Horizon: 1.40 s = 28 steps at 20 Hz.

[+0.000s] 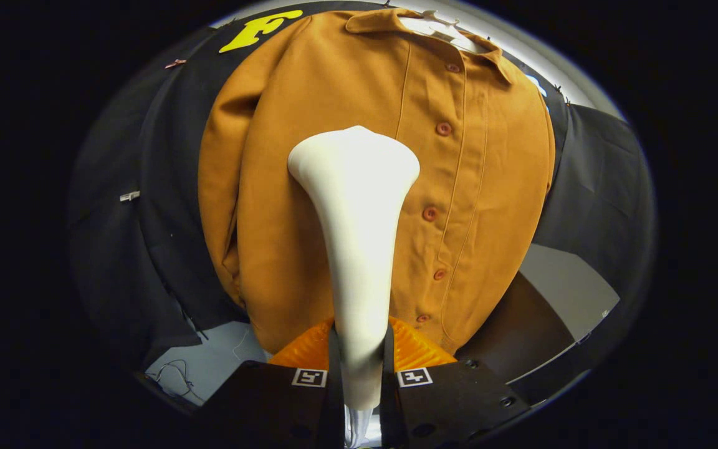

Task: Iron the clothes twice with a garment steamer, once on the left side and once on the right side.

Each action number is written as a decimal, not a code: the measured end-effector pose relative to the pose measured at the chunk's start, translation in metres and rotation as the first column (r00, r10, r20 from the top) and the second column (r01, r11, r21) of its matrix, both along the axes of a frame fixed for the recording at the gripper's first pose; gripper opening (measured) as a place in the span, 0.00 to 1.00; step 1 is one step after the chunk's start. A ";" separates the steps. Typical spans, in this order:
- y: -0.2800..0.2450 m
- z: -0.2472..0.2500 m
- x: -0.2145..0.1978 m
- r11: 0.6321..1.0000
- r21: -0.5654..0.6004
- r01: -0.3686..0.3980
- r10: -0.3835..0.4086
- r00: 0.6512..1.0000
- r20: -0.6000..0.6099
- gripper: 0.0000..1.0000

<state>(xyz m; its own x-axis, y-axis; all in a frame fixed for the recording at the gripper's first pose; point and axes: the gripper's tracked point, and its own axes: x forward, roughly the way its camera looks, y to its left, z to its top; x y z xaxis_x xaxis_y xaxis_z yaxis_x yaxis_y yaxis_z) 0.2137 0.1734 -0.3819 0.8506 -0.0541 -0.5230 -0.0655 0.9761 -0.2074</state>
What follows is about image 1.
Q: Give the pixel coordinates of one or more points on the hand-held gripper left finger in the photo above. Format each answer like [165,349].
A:
[336,399]

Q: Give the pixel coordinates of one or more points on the white clip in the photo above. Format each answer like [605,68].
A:
[129,196]

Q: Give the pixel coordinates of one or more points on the brown button shirt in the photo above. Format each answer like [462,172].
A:
[272,156]

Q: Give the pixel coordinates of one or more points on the white mannequin torso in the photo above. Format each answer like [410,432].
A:
[434,28]

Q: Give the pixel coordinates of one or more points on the grey cabinet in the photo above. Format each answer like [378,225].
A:
[558,293]

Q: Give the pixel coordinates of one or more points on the pink clip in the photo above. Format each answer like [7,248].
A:
[175,63]

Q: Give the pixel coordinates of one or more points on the black backdrop cloth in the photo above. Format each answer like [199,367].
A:
[159,187]

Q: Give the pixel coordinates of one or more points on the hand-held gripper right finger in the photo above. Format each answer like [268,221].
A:
[387,399]

